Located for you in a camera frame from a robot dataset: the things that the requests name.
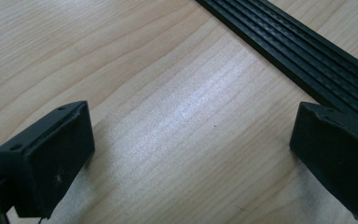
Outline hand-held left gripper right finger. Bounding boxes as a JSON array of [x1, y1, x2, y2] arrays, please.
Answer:
[[288, 101, 358, 219]]

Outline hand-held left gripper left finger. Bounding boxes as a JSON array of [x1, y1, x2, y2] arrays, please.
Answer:
[[0, 100, 96, 219]]

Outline black ribbed rail strip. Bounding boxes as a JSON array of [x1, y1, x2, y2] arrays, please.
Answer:
[[213, 0, 358, 127]]

